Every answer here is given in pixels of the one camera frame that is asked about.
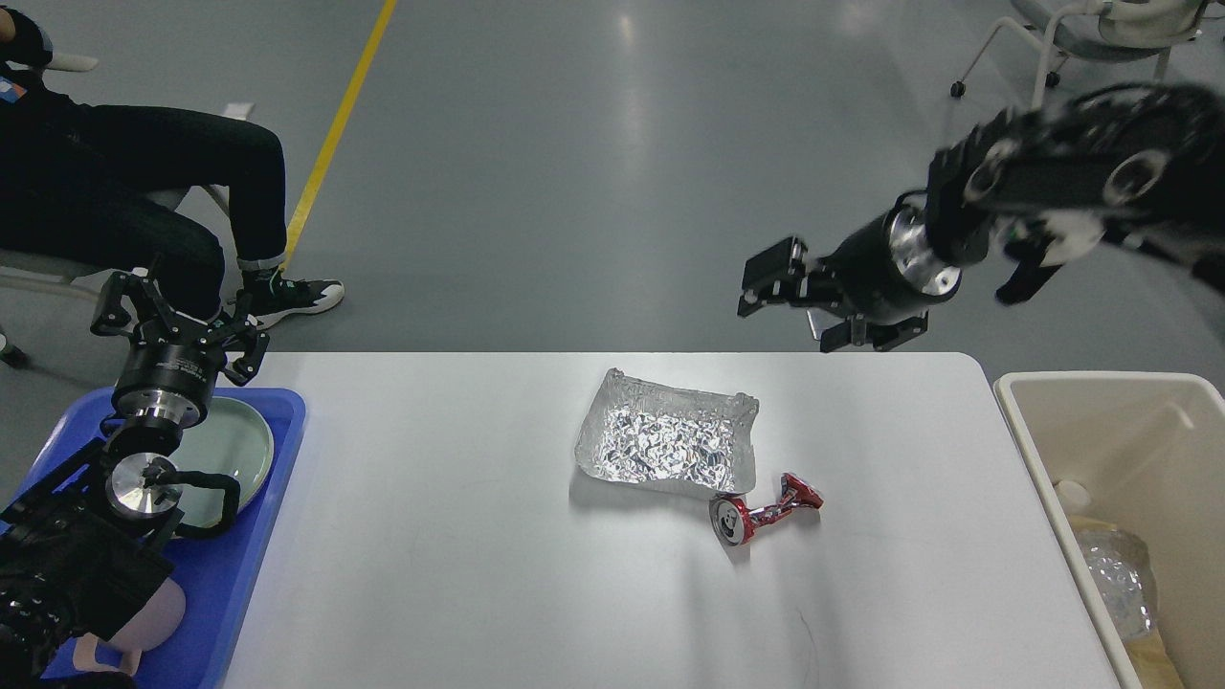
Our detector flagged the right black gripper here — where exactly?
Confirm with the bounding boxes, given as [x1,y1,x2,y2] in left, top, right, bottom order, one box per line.
[737,202,962,353]

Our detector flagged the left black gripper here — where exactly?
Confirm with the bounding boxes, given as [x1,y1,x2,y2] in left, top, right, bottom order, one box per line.
[91,271,271,427]

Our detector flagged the mint green plate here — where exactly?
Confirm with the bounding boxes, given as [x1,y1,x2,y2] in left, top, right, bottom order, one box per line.
[169,397,274,512]

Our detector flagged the pink mug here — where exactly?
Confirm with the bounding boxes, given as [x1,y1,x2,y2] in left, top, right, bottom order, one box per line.
[74,577,187,677]

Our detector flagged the foil tray with paper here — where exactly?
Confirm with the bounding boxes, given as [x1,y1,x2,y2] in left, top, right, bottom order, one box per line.
[1076,528,1160,642]

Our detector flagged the brown paper bag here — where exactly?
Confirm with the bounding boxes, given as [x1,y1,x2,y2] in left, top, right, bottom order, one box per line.
[1122,629,1185,689]

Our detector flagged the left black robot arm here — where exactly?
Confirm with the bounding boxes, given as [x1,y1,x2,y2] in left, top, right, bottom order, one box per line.
[1,271,270,688]

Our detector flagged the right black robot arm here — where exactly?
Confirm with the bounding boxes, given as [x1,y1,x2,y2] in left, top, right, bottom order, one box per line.
[737,82,1224,353]

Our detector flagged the left white chair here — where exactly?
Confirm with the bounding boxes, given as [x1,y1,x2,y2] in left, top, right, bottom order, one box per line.
[1,51,232,369]

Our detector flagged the seated person in black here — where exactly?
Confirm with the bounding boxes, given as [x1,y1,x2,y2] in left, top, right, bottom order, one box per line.
[1,6,345,329]

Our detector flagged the empty foil tray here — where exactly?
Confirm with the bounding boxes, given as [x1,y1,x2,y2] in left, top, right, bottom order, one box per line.
[573,369,760,499]

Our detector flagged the white floor tile marker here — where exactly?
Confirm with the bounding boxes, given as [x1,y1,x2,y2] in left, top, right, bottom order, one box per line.
[222,103,254,123]

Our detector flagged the crushed red soda can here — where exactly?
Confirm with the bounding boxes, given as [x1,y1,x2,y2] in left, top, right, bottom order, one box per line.
[708,472,824,546]

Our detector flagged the white cup in bin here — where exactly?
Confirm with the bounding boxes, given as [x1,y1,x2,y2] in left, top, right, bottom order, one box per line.
[1054,479,1093,516]

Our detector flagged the beige plastic bin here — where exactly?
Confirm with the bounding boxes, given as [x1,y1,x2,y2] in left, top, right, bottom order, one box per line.
[993,371,1224,688]

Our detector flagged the grey office chair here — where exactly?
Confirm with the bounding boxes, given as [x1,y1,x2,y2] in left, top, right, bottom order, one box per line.
[948,1,1212,110]

